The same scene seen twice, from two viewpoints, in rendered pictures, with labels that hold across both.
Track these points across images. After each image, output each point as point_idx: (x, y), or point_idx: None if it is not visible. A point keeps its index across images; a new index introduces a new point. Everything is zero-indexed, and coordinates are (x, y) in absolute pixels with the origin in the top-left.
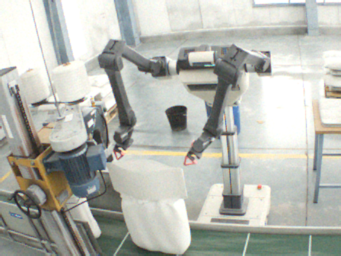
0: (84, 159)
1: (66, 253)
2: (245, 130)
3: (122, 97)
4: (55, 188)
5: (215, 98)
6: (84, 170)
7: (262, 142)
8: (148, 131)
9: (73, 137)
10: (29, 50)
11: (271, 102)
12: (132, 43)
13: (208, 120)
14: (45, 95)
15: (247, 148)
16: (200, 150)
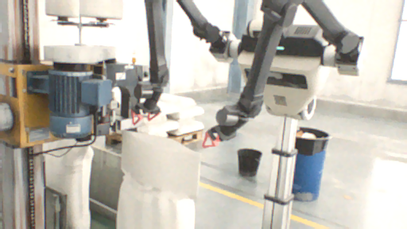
0: (78, 85)
1: (9, 223)
2: (323, 199)
3: (156, 41)
4: (31, 117)
5: (256, 51)
6: (72, 98)
7: (343, 219)
8: (213, 166)
9: (71, 48)
10: (123, 52)
11: (371, 183)
12: (237, 91)
13: (244, 88)
14: (70, 13)
15: (319, 219)
16: (222, 123)
